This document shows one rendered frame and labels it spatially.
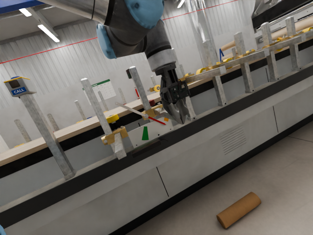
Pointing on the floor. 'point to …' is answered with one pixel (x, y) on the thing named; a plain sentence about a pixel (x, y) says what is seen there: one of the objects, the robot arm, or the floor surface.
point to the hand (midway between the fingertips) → (180, 120)
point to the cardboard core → (238, 210)
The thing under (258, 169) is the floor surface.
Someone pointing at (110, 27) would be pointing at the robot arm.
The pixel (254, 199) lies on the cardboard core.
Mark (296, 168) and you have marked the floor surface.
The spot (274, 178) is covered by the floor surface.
